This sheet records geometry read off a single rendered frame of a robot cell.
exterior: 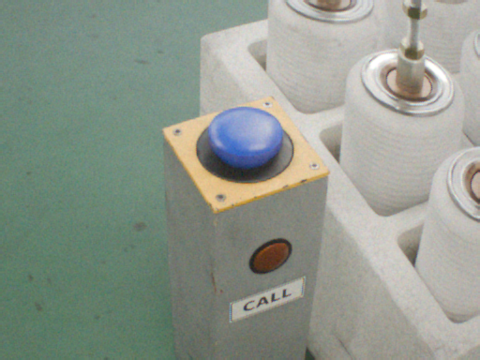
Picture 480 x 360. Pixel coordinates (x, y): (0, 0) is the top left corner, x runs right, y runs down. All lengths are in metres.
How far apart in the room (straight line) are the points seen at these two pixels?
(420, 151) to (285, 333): 0.16
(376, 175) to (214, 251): 0.20
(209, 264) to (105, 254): 0.37
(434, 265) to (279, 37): 0.23
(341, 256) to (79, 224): 0.31
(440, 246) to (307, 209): 0.13
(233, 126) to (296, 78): 0.25
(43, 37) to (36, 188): 0.25
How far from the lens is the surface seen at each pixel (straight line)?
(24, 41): 1.27
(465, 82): 0.86
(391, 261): 0.77
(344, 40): 0.85
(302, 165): 0.63
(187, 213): 0.65
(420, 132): 0.77
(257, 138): 0.63
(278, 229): 0.64
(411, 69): 0.78
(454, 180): 0.73
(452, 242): 0.72
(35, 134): 1.14
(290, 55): 0.87
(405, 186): 0.81
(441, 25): 0.91
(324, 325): 0.89
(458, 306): 0.76
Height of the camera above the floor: 0.75
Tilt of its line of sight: 44 degrees down
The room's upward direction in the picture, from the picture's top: 2 degrees clockwise
